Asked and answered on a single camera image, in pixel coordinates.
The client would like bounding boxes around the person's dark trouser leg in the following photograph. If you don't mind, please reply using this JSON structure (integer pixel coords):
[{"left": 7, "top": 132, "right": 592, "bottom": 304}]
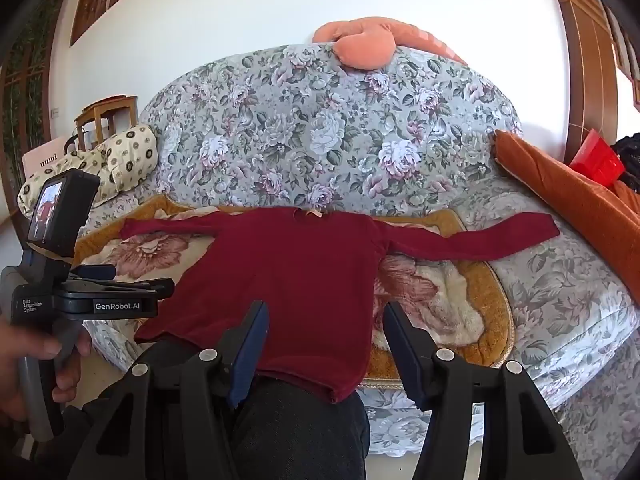
[{"left": 35, "top": 337, "right": 371, "bottom": 480}]

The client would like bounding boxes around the cream dotted pillow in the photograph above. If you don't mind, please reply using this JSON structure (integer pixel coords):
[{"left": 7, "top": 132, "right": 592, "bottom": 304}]
[{"left": 17, "top": 124, "right": 160, "bottom": 218}]

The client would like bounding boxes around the grey floral bedsheet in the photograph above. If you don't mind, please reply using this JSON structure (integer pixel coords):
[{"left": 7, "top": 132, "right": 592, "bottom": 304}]
[{"left": 80, "top": 42, "right": 640, "bottom": 480}]

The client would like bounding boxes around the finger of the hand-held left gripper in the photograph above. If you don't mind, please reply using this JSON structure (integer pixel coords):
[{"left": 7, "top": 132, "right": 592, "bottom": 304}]
[
  {"left": 67, "top": 277, "right": 176, "bottom": 298},
  {"left": 70, "top": 265, "right": 118, "bottom": 282}
]

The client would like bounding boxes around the wooden door frame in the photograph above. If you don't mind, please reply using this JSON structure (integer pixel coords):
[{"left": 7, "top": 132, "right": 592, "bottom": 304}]
[{"left": 530, "top": 0, "right": 640, "bottom": 163}]

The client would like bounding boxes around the person's left hand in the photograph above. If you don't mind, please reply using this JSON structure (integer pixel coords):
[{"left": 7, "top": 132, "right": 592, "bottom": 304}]
[{"left": 0, "top": 315, "right": 93, "bottom": 423}]

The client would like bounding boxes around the wooden stair railing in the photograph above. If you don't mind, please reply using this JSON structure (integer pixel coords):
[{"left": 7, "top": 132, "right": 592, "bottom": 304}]
[{"left": 70, "top": 0, "right": 176, "bottom": 48}]

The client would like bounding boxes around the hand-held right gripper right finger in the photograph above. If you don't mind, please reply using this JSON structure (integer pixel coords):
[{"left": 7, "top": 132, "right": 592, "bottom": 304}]
[{"left": 382, "top": 301, "right": 583, "bottom": 480}]

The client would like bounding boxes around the cream floral blanket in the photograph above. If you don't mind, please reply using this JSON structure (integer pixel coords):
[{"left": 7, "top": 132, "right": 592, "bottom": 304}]
[{"left": 75, "top": 195, "right": 516, "bottom": 391}]

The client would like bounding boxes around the dark red sweater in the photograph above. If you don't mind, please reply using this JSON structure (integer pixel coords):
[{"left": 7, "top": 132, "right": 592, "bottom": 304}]
[{"left": 120, "top": 208, "right": 561, "bottom": 404}]

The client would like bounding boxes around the wooden chair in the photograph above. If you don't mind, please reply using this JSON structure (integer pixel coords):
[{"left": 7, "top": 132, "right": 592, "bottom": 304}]
[{"left": 74, "top": 95, "right": 138, "bottom": 153}]

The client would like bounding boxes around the wooden lattice window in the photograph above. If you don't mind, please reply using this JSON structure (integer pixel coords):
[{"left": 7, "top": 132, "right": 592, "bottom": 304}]
[{"left": 0, "top": 0, "right": 66, "bottom": 211}]

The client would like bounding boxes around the black bag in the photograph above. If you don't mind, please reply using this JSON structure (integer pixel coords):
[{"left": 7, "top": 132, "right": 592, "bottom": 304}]
[{"left": 611, "top": 132, "right": 640, "bottom": 191}]

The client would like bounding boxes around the red box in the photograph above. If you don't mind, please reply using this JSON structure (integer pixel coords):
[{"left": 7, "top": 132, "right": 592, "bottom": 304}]
[{"left": 569, "top": 129, "right": 626, "bottom": 188}]

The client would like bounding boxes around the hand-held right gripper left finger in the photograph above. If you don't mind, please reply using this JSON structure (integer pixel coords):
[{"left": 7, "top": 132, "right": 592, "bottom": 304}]
[{"left": 67, "top": 300, "right": 271, "bottom": 480}]

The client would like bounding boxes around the orange wooden furniture edge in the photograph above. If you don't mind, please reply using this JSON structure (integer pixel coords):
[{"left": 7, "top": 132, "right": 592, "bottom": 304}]
[{"left": 494, "top": 129, "right": 640, "bottom": 306}]

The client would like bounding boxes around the orange plush pillow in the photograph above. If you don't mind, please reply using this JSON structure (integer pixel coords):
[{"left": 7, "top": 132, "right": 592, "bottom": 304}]
[{"left": 312, "top": 19, "right": 471, "bottom": 71}]

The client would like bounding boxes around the pink paper bag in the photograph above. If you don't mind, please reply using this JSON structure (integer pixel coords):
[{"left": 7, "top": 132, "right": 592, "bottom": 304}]
[{"left": 21, "top": 135, "right": 67, "bottom": 178}]

